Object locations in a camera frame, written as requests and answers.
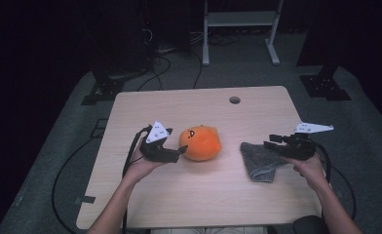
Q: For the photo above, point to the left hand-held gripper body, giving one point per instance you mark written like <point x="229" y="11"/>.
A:
<point x="156" y="152"/>

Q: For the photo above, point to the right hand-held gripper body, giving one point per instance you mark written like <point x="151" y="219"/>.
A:
<point x="297" y="148"/>

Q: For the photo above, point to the orange plush toy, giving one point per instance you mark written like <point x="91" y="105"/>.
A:
<point x="200" y="144"/>

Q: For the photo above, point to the grey towel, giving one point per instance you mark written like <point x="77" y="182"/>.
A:
<point x="260" y="162"/>

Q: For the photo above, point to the person's left hand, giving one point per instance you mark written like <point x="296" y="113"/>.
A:
<point x="140" y="167"/>

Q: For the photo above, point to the person's right hand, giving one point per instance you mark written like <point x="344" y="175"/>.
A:
<point x="311" y="170"/>

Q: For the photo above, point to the dark round object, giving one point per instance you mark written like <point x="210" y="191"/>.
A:
<point x="309" y="226"/>

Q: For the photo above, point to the black tape strip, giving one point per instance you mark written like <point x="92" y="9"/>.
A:
<point x="85" y="199"/>

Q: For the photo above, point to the person's trousers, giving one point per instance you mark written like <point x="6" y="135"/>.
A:
<point x="211" y="231"/>

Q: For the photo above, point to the black cabinet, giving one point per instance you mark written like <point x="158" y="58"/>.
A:
<point x="176" y="29"/>

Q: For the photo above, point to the black stand with base plate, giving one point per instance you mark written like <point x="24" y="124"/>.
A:
<point x="107" y="87"/>
<point x="324" y="86"/>

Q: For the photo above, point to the white metal stand frame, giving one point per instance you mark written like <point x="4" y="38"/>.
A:
<point x="239" y="19"/>

